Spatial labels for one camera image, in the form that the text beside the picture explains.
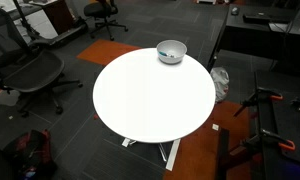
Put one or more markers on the black office desk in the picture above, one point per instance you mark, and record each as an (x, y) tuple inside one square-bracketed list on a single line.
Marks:
[(243, 36)]

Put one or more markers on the red and black bag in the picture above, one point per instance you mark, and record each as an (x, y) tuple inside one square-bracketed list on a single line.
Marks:
[(36, 150)]

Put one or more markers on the small white paper scrap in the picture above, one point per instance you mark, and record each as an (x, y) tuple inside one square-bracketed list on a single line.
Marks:
[(215, 127)]

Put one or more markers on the grey computer mouse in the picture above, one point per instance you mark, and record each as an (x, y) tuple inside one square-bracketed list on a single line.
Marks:
[(235, 10)]

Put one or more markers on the small black device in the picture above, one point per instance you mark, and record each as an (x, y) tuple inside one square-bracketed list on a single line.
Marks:
[(298, 105)]

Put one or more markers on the white plastic bag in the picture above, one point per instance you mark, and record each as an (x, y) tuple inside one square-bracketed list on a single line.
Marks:
[(220, 81)]

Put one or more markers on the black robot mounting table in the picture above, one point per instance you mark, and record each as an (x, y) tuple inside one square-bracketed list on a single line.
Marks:
[(267, 163)]

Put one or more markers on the white floor object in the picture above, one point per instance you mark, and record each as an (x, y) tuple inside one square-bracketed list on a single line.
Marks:
[(6, 99)]

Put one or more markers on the black keyboard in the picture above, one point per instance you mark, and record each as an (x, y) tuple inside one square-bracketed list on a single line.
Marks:
[(256, 17)]

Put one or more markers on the white desk with dark frame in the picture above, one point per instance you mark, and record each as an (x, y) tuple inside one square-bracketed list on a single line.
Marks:
[(56, 13)]

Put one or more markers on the teal dry erase marker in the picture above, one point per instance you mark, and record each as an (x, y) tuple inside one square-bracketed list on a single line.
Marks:
[(163, 54)]

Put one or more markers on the white round bowl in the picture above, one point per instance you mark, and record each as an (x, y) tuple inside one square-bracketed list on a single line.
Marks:
[(177, 46)]

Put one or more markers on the white table base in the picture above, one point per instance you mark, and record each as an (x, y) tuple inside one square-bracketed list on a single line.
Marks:
[(173, 156)]

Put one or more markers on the black mesh office chair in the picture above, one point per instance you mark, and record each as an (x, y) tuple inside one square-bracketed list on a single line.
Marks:
[(33, 73)]

